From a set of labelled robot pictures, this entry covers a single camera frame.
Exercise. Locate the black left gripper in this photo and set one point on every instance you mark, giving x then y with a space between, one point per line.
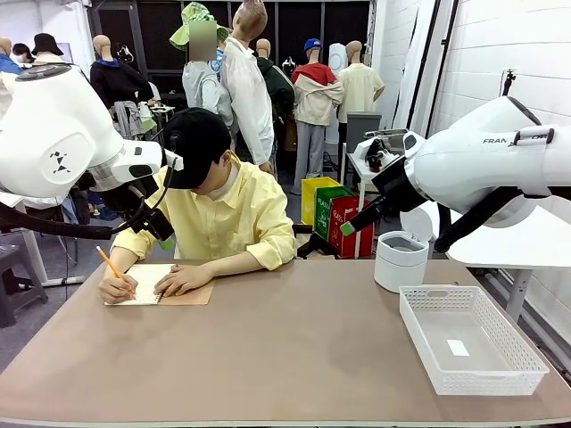
143 214

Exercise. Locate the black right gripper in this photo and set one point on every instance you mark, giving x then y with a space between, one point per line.
397 187

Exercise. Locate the spiral notebook with brown cover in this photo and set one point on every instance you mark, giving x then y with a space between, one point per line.
147 278

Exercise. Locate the yellow pencil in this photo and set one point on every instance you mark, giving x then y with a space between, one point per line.
109 263

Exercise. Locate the person's right forearm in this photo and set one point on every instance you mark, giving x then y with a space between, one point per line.
118 263

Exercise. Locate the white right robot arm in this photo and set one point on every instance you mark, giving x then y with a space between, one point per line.
468 165

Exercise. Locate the person's left forearm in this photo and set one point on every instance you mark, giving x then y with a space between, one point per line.
232 265

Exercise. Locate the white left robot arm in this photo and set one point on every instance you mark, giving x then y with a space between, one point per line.
53 134

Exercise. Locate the person's left hand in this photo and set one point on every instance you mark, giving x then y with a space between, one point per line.
185 278

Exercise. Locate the person's right hand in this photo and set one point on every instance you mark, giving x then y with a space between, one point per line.
113 290

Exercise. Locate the green recycling bin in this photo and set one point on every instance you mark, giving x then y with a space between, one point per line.
323 214

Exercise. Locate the yellow recycling bin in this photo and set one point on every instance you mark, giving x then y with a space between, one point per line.
312 196

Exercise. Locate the black and tan floor stand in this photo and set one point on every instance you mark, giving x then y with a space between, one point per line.
316 245

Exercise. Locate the white lidded trash bin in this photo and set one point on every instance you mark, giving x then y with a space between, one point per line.
399 263

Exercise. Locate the person in yellow shirt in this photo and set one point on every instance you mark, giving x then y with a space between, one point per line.
232 209

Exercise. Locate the person's head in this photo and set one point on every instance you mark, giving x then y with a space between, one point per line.
214 185

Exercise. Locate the metal tray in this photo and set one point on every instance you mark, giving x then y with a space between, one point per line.
394 138

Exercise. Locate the grey bin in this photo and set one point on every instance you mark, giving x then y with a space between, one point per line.
362 131

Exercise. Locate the black baseball cap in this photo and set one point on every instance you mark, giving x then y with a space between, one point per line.
196 142

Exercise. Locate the mannequin in red beige jacket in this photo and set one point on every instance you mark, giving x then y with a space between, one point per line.
316 102

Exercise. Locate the mannequin in cream shirt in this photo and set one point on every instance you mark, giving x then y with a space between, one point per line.
359 84

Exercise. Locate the mannequin in dark green hoodie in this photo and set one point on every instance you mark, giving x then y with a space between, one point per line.
278 84

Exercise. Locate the dark grey stool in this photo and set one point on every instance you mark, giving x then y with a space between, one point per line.
13 285

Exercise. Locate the figure in green checked hat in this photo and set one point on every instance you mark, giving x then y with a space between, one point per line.
201 89

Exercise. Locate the white torso form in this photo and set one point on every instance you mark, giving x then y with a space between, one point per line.
337 58

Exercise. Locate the white round-cornered table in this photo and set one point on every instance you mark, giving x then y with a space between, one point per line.
526 245

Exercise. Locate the tall mannequin in white shirt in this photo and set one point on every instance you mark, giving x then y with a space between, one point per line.
247 98

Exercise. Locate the mannequin in black top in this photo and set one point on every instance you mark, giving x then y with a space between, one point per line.
116 82

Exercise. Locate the white perforated plastic basket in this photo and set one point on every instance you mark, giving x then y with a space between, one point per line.
486 381

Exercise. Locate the mannequin with black bucket hat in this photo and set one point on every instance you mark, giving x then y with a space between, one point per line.
47 44

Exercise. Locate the person with black hair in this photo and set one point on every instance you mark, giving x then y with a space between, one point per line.
23 51

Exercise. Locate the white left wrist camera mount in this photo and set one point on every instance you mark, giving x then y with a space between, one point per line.
174 161

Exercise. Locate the white frame table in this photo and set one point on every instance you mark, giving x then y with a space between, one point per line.
35 263

